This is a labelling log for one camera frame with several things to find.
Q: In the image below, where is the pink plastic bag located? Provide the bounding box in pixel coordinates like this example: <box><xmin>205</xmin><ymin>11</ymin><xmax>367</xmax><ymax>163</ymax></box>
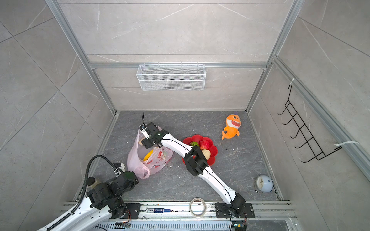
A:
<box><xmin>127</xmin><ymin>129</ymin><xmax>173</xmax><ymax>179</ymax></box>

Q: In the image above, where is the green fake avocado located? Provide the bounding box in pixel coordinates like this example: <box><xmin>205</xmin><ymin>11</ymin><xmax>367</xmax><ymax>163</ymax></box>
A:
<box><xmin>190</xmin><ymin>141</ymin><xmax>199</xmax><ymax>147</ymax></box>

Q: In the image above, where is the red flower-shaped plate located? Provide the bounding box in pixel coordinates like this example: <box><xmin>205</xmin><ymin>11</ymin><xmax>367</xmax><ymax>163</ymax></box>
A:
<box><xmin>183</xmin><ymin>135</ymin><xmax>218</xmax><ymax>166</ymax></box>

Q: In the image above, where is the red fake apple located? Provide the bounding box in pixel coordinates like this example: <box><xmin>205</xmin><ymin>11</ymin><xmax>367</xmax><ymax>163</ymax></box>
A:
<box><xmin>199</xmin><ymin>140</ymin><xmax>211</xmax><ymax>150</ymax></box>

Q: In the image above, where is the peach fake fruit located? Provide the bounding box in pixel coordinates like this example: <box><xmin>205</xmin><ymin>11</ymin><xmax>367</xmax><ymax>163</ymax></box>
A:
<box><xmin>201</xmin><ymin>149</ymin><xmax>211</xmax><ymax>160</ymax></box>

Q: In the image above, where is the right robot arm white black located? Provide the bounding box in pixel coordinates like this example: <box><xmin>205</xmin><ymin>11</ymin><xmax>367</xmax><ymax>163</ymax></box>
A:
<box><xmin>139</xmin><ymin>122</ymin><xmax>246</xmax><ymax>218</ymax></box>

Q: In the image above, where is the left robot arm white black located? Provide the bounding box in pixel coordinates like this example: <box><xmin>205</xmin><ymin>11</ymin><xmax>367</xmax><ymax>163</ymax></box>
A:
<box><xmin>40</xmin><ymin>171</ymin><xmax>139</xmax><ymax>231</ymax></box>

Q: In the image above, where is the yellow fake banana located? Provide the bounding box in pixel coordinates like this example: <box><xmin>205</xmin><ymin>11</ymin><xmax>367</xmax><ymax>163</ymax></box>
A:
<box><xmin>143</xmin><ymin>150</ymin><xmax>154</xmax><ymax>162</ymax></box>

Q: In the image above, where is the small dark-lid jar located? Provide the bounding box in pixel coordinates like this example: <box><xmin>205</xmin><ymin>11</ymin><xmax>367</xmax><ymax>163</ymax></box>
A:
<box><xmin>87</xmin><ymin>177</ymin><xmax>101</xmax><ymax>189</ymax></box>

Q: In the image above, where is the blue marker pen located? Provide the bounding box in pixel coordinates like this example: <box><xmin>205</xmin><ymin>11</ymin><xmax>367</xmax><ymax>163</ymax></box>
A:
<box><xmin>145</xmin><ymin>208</ymin><xmax>172</xmax><ymax>213</ymax></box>

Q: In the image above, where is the orange shark plush toy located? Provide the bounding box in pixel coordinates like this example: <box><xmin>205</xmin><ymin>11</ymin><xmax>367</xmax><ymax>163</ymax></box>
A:
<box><xmin>222</xmin><ymin>115</ymin><xmax>241</xmax><ymax>140</ymax></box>

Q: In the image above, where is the clear tape roll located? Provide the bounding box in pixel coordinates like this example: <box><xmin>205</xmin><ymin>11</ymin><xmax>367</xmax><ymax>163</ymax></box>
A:
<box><xmin>189</xmin><ymin>197</ymin><xmax>207</xmax><ymax>218</ymax></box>

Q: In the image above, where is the white round alarm clock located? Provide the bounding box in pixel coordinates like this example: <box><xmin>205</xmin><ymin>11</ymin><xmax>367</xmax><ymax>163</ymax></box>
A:
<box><xmin>254</xmin><ymin>175</ymin><xmax>273</xmax><ymax>193</ymax></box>

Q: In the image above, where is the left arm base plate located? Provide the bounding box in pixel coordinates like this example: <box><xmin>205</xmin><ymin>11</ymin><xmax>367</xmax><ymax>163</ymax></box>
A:
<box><xmin>116</xmin><ymin>203</ymin><xmax>142</xmax><ymax>220</ymax></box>

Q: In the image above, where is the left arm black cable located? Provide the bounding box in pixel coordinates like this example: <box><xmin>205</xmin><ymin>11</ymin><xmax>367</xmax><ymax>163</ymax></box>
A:
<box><xmin>70</xmin><ymin>155</ymin><xmax>118</xmax><ymax>214</ymax></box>

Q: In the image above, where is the white wire mesh basket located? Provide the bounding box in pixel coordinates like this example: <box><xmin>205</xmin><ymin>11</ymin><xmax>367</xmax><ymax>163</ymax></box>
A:
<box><xmin>136</xmin><ymin>64</ymin><xmax>206</xmax><ymax>91</ymax></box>

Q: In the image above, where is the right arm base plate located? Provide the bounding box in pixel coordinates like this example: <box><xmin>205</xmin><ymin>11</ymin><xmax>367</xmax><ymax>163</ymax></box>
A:
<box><xmin>214</xmin><ymin>203</ymin><xmax>255</xmax><ymax>218</ymax></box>

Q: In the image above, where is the black wire hook rack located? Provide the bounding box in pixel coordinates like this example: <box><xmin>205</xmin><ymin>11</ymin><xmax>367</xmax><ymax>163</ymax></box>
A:
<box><xmin>277</xmin><ymin>85</ymin><xmax>343</xmax><ymax>163</ymax></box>

